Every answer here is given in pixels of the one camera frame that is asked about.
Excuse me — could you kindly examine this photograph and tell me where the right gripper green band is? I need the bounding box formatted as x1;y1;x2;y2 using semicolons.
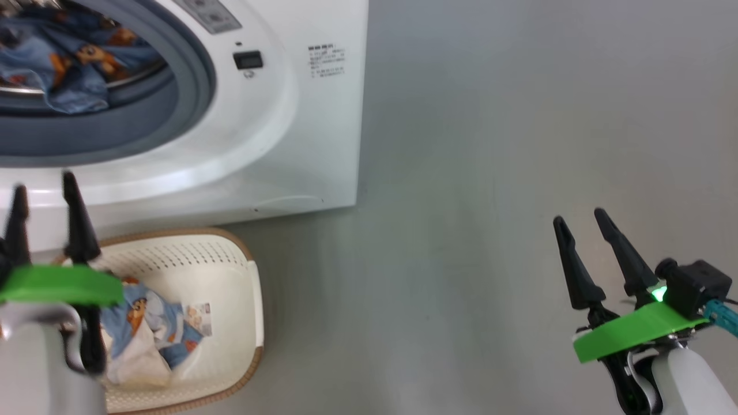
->
552;207;710;364

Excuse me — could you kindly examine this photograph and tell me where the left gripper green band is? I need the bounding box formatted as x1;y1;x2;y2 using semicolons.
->
0;171;125;308

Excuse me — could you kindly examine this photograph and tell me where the blue cartoon boy print garment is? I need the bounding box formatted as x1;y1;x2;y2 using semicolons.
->
101;279;206;369

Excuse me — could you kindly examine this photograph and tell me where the cream white garment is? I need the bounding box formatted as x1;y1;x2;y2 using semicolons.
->
106;331;174;386

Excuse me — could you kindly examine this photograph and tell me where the blue bear print garment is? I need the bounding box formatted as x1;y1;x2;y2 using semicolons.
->
0;6;169;114

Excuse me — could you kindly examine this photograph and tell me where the printed basket label sticker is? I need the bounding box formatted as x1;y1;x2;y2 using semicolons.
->
183;303;213;337

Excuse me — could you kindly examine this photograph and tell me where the grey rubber door gasket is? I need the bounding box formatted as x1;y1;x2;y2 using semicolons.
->
0;0;217;168

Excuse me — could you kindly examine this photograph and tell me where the cream laundry basket brown rim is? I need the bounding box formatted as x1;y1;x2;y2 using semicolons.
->
55;228;266;415

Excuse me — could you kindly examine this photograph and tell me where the white front-load washing machine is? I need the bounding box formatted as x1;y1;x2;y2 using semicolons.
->
0;0;370;253

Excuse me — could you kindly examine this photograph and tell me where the grey instruction sticker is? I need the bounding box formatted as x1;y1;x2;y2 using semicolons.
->
173;0;243;35

